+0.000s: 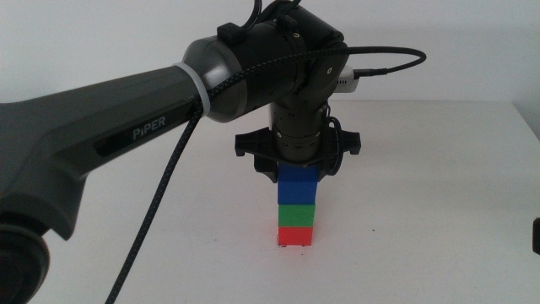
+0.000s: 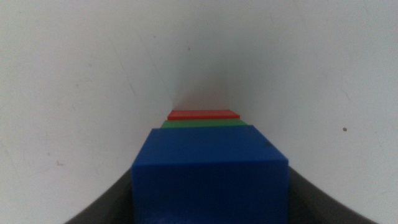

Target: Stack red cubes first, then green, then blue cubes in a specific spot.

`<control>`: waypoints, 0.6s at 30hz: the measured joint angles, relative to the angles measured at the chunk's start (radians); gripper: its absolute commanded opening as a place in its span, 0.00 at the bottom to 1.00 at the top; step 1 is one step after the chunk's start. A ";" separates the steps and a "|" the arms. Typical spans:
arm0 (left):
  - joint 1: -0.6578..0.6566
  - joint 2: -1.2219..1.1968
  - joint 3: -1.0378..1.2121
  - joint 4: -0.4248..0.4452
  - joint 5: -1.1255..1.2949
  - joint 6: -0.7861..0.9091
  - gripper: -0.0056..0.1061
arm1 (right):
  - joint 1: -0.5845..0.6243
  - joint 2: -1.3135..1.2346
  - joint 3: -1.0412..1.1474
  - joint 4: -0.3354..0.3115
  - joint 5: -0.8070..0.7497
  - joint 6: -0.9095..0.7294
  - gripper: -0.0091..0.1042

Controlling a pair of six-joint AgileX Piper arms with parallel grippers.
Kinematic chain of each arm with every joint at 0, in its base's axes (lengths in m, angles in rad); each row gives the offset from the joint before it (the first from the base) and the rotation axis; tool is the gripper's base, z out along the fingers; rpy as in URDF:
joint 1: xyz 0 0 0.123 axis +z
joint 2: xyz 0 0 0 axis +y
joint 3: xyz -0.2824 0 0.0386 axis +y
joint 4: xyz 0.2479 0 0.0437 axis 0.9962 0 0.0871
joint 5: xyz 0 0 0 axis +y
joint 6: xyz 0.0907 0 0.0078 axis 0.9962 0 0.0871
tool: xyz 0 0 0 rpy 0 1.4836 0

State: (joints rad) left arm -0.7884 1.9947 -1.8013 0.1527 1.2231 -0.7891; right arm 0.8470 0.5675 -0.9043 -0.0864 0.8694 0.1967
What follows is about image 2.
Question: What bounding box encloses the green cube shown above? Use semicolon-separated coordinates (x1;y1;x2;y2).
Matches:
160;118;249;129

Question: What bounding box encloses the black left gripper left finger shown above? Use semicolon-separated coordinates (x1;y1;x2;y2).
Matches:
64;167;133;224

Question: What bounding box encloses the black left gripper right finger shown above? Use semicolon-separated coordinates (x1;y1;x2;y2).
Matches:
287;166;379;224

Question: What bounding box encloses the red cube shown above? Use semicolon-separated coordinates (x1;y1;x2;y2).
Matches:
167;109;241;121

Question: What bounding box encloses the blue cube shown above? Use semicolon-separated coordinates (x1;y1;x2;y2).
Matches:
131;124;289;224

